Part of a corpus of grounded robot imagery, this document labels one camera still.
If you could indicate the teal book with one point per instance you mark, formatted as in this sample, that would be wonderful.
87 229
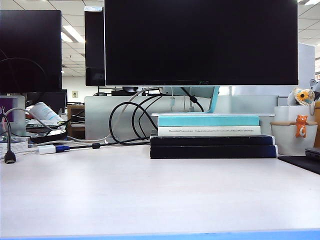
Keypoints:
207 121

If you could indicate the rolled white teal paper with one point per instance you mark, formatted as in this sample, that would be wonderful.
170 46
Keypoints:
46 111

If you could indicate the wooden shelf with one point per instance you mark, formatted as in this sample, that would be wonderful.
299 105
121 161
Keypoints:
76 125

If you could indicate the dark navy book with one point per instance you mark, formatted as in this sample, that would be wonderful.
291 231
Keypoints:
212 152
212 140

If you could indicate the white book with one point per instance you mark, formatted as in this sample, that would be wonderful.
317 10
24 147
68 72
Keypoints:
207 131

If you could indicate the ceiling light panel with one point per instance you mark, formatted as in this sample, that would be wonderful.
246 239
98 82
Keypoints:
72 33

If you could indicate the white VGA adapter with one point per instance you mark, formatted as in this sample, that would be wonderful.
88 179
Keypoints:
47 149

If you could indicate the silver display purple screen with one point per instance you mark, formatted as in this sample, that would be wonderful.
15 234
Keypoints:
17 120

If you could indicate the orange cat figurine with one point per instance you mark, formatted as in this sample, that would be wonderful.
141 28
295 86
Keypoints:
301 127

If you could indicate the large black computer monitor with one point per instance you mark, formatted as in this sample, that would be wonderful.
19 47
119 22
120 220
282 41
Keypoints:
200 42

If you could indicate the black round dish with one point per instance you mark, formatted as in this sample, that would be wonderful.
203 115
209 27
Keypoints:
47 138

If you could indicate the stack of magazines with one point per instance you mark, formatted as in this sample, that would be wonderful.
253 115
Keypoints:
37 123

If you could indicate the dark background monitor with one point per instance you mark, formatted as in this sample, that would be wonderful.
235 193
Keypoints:
55 100

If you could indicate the white cup wooden rim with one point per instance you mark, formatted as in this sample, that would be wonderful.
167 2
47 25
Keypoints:
285 140

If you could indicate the plush toy with sunflower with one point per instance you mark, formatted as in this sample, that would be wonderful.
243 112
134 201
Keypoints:
303 96

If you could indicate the dark gray laptop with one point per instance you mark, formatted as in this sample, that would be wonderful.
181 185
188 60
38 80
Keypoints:
313 153

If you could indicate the yellow wall plate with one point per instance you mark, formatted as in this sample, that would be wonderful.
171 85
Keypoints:
75 94

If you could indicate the black mouse pad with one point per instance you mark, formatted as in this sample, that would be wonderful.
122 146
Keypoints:
302 163

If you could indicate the white partition panel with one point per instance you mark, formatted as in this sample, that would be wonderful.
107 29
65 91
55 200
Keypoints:
307 65

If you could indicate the black side monitor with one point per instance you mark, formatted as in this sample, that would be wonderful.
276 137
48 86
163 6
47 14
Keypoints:
30 50

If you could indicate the brown cardboard box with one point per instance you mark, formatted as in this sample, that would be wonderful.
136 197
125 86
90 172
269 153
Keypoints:
317 125

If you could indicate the gray blue plush toy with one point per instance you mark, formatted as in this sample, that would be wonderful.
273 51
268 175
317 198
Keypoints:
316 87

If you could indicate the black rear monitor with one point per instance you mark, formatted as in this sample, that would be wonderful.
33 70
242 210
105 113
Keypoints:
94 45

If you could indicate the silver teal monitor stand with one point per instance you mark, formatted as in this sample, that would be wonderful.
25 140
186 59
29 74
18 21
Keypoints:
212 102

